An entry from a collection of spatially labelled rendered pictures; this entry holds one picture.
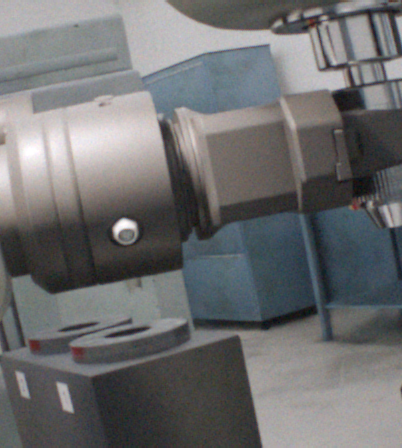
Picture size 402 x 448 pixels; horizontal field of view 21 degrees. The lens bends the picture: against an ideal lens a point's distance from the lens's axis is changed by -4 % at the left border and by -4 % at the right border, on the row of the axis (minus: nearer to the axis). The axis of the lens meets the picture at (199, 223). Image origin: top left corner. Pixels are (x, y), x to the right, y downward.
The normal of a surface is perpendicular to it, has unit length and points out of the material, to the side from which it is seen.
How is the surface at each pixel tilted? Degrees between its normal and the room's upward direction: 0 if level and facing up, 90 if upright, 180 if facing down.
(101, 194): 91
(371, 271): 90
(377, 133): 90
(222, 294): 90
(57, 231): 108
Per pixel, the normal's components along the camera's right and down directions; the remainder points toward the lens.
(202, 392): 0.47, -0.05
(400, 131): 0.09, 0.04
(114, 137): -0.02, -0.47
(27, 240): -0.58, 0.42
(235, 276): -0.86, 0.21
